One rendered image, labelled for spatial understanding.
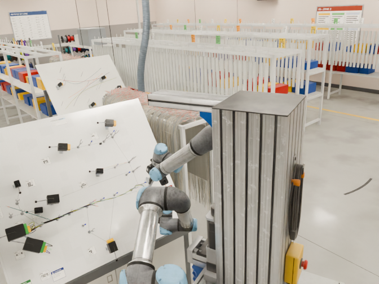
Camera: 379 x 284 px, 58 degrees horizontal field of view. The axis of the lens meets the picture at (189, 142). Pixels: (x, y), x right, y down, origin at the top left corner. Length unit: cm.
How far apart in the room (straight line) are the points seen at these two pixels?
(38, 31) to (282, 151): 1272
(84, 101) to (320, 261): 375
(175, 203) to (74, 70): 418
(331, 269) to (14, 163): 282
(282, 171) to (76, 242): 152
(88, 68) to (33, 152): 342
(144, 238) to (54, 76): 417
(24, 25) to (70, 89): 817
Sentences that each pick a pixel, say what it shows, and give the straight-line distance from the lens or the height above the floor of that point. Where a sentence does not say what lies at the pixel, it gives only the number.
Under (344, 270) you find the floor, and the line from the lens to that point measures 364.
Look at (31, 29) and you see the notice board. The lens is 1342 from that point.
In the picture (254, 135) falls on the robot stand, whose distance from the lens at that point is 109.
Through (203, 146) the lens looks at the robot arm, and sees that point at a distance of 161.
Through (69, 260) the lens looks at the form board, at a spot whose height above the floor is 96.
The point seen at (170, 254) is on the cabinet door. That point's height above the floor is 65.
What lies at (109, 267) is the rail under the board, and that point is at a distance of 234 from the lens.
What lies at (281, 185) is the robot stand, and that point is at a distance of 113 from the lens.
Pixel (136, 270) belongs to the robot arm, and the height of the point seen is 139.
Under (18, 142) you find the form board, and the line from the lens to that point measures 238.
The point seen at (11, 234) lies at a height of 125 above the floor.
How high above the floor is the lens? 234
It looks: 22 degrees down
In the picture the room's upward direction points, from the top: 3 degrees counter-clockwise
